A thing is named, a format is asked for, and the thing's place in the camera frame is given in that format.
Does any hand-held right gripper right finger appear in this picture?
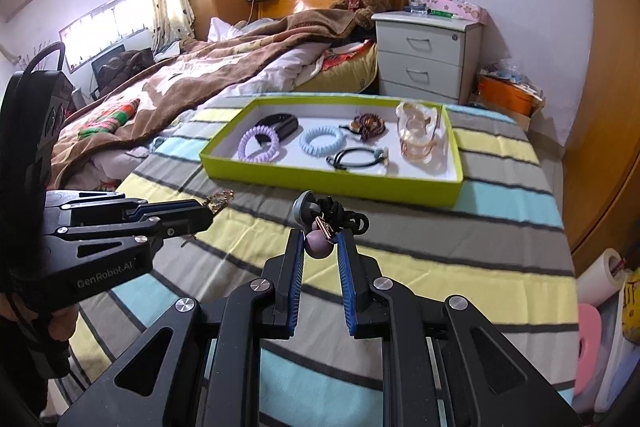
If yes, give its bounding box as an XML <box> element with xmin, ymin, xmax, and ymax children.
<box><xmin>334</xmin><ymin>227</ymin><xmax>583</xmax><ymax>427</ymax></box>

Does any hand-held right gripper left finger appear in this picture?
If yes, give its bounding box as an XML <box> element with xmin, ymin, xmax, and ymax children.
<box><xmin>57</xmin><ymin>227</ymin><xmax>307</xmax><ymax>427</ymax></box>

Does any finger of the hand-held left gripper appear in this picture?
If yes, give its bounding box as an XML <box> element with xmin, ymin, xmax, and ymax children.
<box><xmin>44</xmin><ymin>189</ymin><xmax>207</xmax><ymax>224</ymax></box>
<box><xmin>42</xmin><ymin>206</ymin><xmax>216</xmax><ymax>264</ymax></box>

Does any brown leopard hair clip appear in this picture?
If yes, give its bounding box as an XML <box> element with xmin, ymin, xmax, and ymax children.
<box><xmin>182</xmin><ymin>189</ymin><xmax>236</xmax><ymax>245</ymax></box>

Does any black hair tie with balls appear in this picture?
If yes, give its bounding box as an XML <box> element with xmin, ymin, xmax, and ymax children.
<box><xmin>291</xmin><ymin>190</ymin><xmax>370</xmax><ymax>260</ymax></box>

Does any purple spiral hair tie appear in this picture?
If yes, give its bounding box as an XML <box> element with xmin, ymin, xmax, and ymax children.
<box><xmin>240</xmin><ymin>125</ymin><xmax>282</xmax><ymax>165</ymax></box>

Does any green tray box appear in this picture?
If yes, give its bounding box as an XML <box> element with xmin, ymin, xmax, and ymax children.
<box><xmin>199</xmin><ymin>94</ymin><xmax>465</xmax><ymax>208</ymax></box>

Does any black hair tie teal bead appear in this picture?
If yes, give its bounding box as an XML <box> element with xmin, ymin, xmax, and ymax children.
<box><xmin>326</xmin><ymin>146</ymin><xmax>392</xmax><ymax>172</ymax></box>

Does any blue spiral hair tie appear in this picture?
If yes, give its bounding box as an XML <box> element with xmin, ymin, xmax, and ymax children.
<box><xmin>299</xmin><ymin>124</ymin><xmax>347</xmax><ymax>156</ymax></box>

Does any dark red bead bracelet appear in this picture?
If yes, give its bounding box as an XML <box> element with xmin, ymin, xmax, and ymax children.
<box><xmin>339</xmin><ymin>113</ymin><xmax>387</xmax><ymax>144</ymax></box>

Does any person's left hand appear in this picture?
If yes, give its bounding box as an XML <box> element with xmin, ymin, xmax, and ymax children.
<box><xmin>0</xmin><ymin>292</ymin><xmax>78</xmax><ymax>343</ymax></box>

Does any red green plaid cloth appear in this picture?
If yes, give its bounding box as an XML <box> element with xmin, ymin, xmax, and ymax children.
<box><xmin>77</xmin><ymin>98</ymin><xmax>141</xmax><ymax>140</ymax></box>

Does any striped bedsheet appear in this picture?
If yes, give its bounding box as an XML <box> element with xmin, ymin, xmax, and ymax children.
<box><xmin>42</xmin><ymin>93</ymin><xmax>581</xmax><ymax>427</ymax></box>

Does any black chair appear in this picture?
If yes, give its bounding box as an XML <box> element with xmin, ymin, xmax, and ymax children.
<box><xmin>92</xmin><ymin>44</ymin><xmax>156</xmax><ymax>98</ymax></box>

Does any window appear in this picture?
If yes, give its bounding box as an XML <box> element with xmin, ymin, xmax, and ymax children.
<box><xmin>59</xmin><ymin>0</ymin><xmax>156</xmax><ymax>70</ymax></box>

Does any black wristband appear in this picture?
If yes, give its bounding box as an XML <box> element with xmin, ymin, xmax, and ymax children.
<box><xmin>252</xmin><ymin>113</ymin><xmax>300</xmax><ymax>146</ymax></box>

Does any brown blanket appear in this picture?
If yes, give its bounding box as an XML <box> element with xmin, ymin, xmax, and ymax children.
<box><xmin>50</xmin><ymin>7</ymin><xmax>373</xmax><ymax>192</ymax></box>

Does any red yellow patterned quilt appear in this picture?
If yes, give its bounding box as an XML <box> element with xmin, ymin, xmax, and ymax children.
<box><xmin>300</xmin><ymin>41</ymin><xmax>378</xmax><ymax>95</ymax></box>

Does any white nightstand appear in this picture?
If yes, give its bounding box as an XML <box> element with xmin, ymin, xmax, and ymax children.
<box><xmin>371</xmin><ymin>10</ymin><xmax>483</xmax><ymax>105</ymax></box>

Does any orange box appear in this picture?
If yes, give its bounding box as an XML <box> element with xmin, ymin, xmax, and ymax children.
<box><xmin>477</xmin><ymin>74</ymin><xmax>543</xmax><ymax>118</ymax></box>

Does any white tape roll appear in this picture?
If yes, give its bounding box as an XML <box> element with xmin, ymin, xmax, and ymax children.
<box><xmin>575</xmin><ymin>248</ymin><xmax>626</xmax><ymax>308</ymax></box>

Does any pink flowered box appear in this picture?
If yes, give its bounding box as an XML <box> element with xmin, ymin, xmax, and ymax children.
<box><xmin>430</xmin><ymin>0</ymin><xmax>488</xmax><ymax>25</ymax></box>

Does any wooden wardrobe door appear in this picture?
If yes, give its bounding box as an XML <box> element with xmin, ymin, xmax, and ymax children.
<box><xmin>562</xmin><ymin>0</ymin><xmax>640</xmax><ymax>268</ymax></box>

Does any black cable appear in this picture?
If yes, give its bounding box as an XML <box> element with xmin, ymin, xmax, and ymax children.
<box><xmin>20</xmin><ymin>41</ymin><xmax>66</xmax><ymax>75</ymax></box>

